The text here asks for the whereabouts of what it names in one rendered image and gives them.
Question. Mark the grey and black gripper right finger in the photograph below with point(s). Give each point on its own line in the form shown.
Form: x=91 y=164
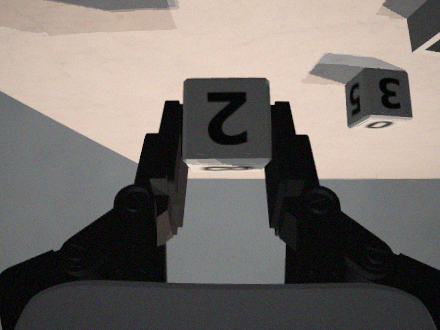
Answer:
x=323 y=244

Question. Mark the white digit cube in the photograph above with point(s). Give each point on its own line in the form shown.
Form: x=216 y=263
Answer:
x=378 y=99
x=226 y=124

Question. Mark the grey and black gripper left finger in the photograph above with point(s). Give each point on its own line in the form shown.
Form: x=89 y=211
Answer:
x=127 y=239

